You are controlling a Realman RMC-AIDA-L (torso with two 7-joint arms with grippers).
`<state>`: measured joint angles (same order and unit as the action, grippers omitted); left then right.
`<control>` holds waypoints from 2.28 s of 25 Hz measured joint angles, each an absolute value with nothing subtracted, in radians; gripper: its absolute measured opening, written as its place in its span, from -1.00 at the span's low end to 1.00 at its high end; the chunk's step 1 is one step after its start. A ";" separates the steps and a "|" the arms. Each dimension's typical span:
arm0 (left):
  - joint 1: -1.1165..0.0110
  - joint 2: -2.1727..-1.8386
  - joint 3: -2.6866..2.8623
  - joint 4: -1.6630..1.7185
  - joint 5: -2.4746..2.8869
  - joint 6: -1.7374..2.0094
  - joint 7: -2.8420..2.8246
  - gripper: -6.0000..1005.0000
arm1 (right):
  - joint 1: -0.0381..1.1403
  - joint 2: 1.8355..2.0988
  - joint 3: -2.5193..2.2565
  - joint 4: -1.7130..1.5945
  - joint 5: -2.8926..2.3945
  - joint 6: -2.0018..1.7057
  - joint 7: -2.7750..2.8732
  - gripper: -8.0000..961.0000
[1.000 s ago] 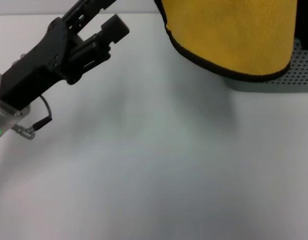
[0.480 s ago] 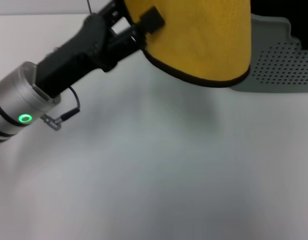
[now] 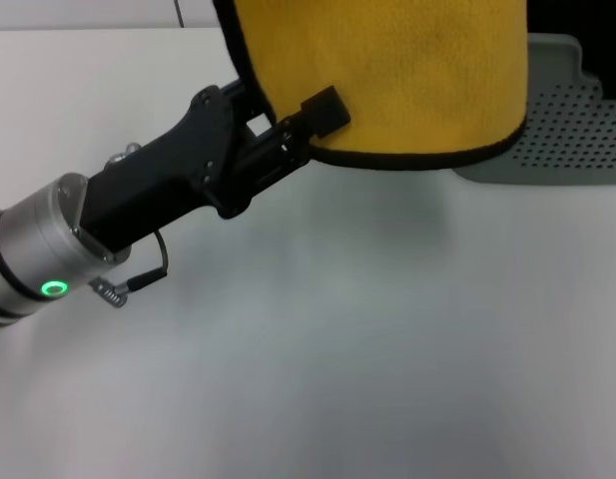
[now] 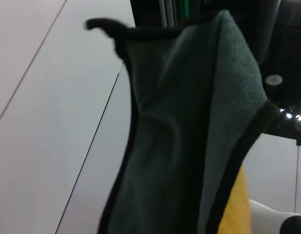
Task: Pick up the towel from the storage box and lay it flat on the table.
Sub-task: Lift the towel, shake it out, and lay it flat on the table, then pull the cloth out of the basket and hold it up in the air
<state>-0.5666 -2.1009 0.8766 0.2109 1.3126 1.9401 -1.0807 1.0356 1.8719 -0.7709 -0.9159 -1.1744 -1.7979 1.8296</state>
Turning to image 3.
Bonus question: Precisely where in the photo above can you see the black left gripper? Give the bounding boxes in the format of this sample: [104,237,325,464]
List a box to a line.
[76,78,277,251]

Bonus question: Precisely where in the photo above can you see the grey perforated plastic storage box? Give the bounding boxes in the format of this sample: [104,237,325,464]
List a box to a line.
[451,32,616,189]

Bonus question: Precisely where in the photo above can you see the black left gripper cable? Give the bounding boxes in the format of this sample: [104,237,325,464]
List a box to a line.
[89,141,170,309]

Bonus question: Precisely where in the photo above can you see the yellow grey towel black trim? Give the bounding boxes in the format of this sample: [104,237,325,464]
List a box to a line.
[212,0,531,173]

